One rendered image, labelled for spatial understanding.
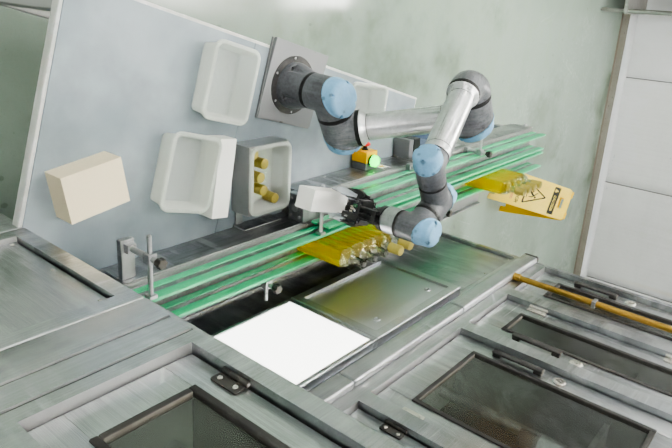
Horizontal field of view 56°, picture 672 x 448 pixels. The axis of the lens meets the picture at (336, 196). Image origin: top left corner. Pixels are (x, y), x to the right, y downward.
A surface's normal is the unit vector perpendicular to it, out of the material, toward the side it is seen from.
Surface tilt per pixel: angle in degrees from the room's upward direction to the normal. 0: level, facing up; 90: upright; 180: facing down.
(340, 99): 6
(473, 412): 90
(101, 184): 0
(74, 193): 0
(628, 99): 90
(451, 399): 90
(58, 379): 90
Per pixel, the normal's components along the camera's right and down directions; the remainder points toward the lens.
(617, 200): -0.64, 0.20
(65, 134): 0.76, 0.24
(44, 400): 0.06, -0.95
